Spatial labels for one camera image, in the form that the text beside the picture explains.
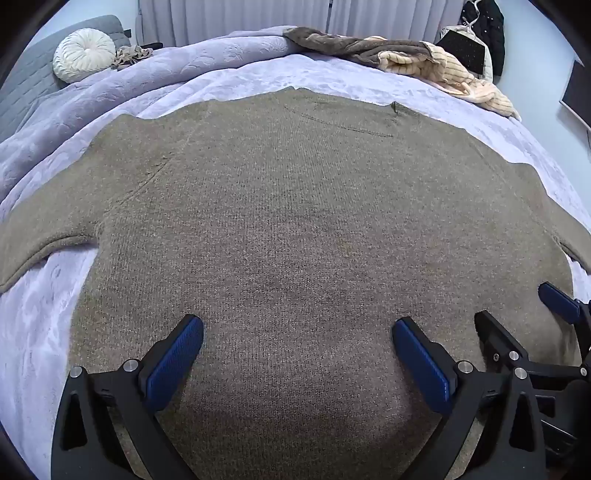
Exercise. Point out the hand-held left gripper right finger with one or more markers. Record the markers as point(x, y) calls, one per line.
point(422, 360)

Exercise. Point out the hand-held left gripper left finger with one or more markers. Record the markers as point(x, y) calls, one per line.
point(178, 357)

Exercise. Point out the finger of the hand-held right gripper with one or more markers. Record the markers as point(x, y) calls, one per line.
point(558, 300)
point(496, 334)

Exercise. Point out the olive knit sweater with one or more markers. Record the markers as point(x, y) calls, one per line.
point(295, 230)

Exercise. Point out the white clothes hanger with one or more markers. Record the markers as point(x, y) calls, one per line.
point(470, 16)

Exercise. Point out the curved monitor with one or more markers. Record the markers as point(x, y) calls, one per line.
point(579, 97)

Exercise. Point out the cream striped fleece garment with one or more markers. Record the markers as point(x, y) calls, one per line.
point(452, 78)

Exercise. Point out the black speckled bag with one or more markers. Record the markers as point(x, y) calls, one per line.
point(461, 48)

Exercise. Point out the black jacket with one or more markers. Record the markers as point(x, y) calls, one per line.
point(491, 27)

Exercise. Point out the lavender textured blanket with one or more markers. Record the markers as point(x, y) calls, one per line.
point(221, 74)

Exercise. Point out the beige crumpled cloth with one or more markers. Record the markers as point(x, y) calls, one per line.
point(131, 56)

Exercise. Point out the grey quilted headboard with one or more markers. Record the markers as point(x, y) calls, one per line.
point(27, 83)

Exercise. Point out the round cream pleated pillow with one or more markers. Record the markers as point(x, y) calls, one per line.
point(83, 55)

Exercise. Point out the brown fleece garment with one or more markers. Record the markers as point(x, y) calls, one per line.
point(341, 46)

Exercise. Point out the grey pleated curtains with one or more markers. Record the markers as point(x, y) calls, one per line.
point(277, 18)

